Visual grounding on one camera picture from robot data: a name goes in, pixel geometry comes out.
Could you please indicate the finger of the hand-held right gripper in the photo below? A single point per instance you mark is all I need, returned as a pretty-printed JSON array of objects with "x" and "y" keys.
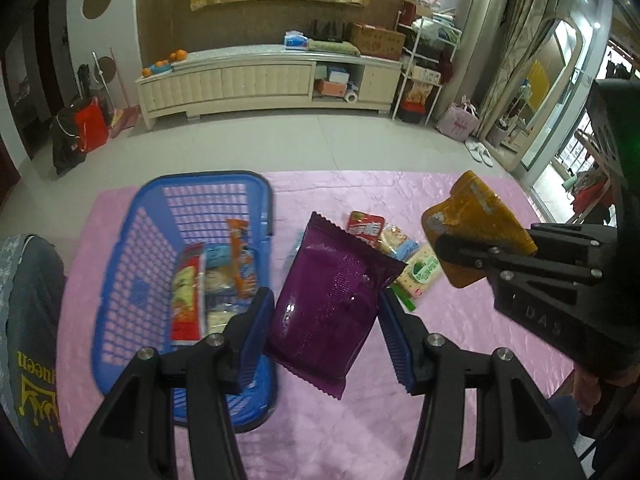
[
  {"x": 575, "y": 235},
  {"x": 465, "y": 252}
]

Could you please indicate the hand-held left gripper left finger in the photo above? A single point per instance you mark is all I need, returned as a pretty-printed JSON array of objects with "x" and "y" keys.
[{"x": 250, "y": 340}]

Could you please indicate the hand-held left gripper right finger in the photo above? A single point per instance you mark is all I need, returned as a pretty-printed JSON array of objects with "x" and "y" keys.
[{"x": 395, "y": 345}]

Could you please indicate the pale yellow cracker packet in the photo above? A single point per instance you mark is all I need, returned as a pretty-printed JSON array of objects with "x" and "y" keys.
[{"x": 222, "y": 321}]

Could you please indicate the orange pouch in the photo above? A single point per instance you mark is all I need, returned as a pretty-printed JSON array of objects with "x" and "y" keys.
[{"x": 480, "y": 210}]

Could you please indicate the green label cracker packet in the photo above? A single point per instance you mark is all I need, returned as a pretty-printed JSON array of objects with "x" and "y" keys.
[{"x": 420, "y": 272}]

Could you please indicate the light blue clear bag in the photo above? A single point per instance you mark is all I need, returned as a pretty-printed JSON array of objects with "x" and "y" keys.
[{"x": 220, "y": 280}]

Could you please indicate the blue edged cracker packet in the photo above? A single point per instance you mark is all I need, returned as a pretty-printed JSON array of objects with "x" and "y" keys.
[{"x": 395, "y": 239}]

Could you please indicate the long red snack packet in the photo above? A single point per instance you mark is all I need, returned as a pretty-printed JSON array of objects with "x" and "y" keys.
[{"x": 186, "y": 300}]

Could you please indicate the purple snack packet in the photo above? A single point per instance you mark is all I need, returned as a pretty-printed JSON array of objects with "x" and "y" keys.
[{"x": 325, "y": 310}]

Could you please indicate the small orange snack packet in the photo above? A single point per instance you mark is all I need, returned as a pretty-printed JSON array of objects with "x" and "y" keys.
[{"x": 242, "y": 260}]

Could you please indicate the blue plastic basket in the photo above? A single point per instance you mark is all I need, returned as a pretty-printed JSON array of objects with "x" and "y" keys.
[{"x": 140, "y": 290}]

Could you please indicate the red garment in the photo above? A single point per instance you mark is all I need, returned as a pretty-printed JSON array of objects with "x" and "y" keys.
[{"x": 590, "y": 195}]

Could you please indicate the pink quilted tablecloth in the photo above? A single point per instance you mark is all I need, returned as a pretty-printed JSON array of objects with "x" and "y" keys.
[{"x": 475, "y": 320}]

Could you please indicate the pink tote bag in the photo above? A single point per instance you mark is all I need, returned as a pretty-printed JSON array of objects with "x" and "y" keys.
[{"x": 457, "y": 120}]

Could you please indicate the red black container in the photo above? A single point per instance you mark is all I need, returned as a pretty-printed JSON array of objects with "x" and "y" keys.
[{"x": 412, "y": 112}]

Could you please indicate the standing arched mirror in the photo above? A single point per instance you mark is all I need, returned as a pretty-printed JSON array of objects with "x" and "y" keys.
[{"x": 545, "y": 85}]

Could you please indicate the yellow snack bag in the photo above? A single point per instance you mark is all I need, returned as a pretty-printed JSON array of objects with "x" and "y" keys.
[{"x": 419, "y": 94}]

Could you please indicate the white printed box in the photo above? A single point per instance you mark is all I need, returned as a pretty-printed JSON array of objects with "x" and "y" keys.
[{"x": 429, "y": 74}]

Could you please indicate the dark red hanging cloth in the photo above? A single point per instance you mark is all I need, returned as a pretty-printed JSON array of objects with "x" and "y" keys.
[{"x": 445, "y": 70}]

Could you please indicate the white paper roll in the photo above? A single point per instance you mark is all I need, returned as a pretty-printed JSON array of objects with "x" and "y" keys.
[{"x": 351, "y": 95}]

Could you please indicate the white metal rack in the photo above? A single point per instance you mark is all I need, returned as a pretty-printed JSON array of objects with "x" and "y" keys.
[{"x": 404, "y": 60}]

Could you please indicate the patterned beige curtain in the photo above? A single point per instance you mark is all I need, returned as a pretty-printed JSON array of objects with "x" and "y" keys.
[{"x": 520, "y": 35}]

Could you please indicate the orange flat box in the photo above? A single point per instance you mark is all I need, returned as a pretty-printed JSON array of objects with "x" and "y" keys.
[{"x": 330, "y": 88}]

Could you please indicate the grey cloth yellow print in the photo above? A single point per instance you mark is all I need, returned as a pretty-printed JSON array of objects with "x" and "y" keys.
[{"x": 35, "y": 320}]

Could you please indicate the tower air conditioner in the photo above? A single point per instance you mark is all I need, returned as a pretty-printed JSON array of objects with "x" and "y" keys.
[{"x": 485, "y": 35}]

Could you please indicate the teal box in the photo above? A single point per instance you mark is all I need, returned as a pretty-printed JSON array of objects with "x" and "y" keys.
[{"x": 336, "y": 74}]

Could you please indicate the folded clothes pile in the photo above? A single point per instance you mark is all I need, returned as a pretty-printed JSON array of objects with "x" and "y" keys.
[{"x": 440, "y": 27}]

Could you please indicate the brown cardboard box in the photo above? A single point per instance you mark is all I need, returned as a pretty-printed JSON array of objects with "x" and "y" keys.
[{"x": 377, "y": 40}]

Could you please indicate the green folded cushion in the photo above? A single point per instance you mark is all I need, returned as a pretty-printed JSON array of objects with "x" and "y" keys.
[{"x": 332, "y": 47}]

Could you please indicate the pale blue lace cover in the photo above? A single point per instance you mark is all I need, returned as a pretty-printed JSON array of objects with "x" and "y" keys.
[{"x": 10, "y": 260}]

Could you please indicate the red white box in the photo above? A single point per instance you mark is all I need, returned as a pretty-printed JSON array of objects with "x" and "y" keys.
[{"x": 422, "y": 2}]

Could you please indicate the cream tv cabinet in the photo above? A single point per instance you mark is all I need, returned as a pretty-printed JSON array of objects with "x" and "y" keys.
[{"x": 225, "y": 85}]

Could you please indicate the pink broom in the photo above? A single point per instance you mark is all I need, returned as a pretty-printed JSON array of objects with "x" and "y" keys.
[{"x": 122, "y": 115}]

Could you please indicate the black bag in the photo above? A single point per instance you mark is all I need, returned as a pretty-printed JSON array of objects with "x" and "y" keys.
[{"x": 67, "y": 145}]

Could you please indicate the red paper bag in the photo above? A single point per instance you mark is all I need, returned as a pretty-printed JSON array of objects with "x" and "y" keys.
[{"x": 91, "y": 125}]

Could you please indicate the blue white tissue box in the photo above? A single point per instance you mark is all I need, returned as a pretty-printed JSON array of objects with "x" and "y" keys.
[{"x": 295, "y": 40}]

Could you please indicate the blue fruit plate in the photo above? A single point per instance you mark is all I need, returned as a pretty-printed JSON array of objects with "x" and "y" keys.
[{"x": 164, "y": 68}]

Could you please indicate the black upright case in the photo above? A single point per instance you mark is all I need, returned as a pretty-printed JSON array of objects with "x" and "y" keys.
[{"x": 84, "y": 82}]

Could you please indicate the dark doorway frame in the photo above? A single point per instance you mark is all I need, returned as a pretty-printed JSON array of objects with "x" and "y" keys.
[{"x": 47, "y": 60}]

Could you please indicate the round brown wall disc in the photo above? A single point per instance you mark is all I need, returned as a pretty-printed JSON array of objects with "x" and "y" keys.
[{"x": 97, "y": 0}]

